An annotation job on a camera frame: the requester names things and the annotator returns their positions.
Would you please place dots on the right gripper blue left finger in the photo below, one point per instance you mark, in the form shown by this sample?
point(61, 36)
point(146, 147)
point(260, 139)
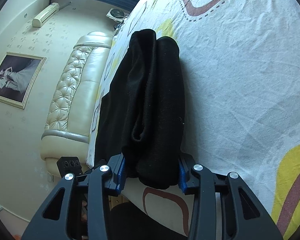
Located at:
point(59, 216)

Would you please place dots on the white electric fan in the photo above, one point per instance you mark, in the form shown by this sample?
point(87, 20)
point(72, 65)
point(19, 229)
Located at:
point(117, 15)

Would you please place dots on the white wall air conditioner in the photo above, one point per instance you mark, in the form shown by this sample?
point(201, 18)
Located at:
point(45, 15)

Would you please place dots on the cream tufted leather headboard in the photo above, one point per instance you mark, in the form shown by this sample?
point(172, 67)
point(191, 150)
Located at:
point(72, 109)

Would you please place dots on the black pants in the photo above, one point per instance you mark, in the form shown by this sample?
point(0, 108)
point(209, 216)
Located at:
point(142, 115)

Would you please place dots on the patterned white bed sheet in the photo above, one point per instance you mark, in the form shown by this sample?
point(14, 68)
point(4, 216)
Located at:
point(241, 71)

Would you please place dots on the framed wedding photo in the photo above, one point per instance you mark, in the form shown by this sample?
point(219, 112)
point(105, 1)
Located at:
point(17, 75)

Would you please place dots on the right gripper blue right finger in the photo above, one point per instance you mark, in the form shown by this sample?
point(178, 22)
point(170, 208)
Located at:
point(242, 214)

